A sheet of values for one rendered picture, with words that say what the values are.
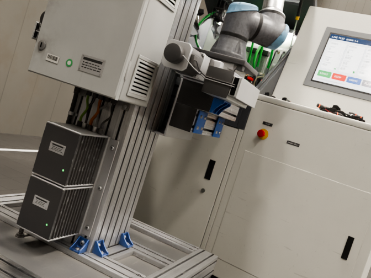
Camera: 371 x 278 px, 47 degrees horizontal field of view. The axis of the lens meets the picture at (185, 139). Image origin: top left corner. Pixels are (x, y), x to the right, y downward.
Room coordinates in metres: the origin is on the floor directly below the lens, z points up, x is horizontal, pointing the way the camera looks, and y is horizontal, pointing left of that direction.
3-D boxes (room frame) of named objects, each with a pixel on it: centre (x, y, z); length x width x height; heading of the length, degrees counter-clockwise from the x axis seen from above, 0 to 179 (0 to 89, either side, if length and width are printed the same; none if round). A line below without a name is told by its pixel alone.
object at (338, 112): (2.01, -0.65, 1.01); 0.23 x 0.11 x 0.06; 62
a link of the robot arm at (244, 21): (1.75, -0.07, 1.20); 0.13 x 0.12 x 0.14; 110
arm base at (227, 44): (1.75, -0.06, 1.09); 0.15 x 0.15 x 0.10
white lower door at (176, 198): (2.27, 0.05, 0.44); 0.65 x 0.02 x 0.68; 62
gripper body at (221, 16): (2.35, 0.02, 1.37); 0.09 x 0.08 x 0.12; 152
